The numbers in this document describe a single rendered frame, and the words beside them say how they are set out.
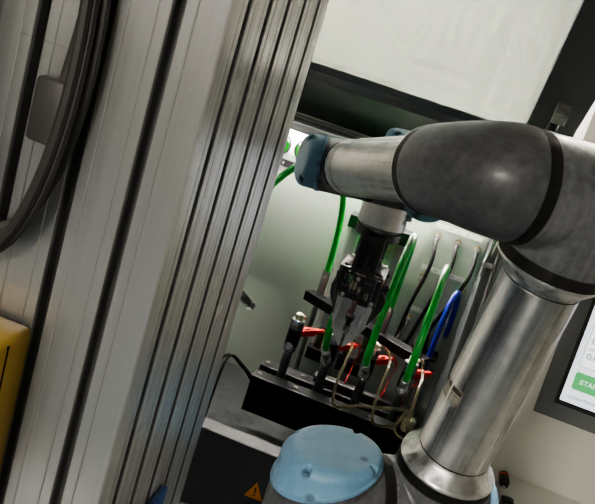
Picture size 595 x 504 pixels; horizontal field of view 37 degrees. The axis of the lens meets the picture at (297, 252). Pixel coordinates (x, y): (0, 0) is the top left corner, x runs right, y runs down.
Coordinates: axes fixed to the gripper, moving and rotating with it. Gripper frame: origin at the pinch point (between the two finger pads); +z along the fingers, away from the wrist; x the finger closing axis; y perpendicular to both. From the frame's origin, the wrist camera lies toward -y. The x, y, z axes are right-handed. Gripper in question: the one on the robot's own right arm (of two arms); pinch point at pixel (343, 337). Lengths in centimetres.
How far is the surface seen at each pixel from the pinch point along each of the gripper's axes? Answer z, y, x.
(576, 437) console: 13, -28, 46
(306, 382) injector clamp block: 24.1, -30.2, -6.6
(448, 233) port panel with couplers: -9, -57, 10
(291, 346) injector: 15.9, -25.8, -11.2
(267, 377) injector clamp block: 24.0, -25.5, -13.9
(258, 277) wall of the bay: 16, -57, -28
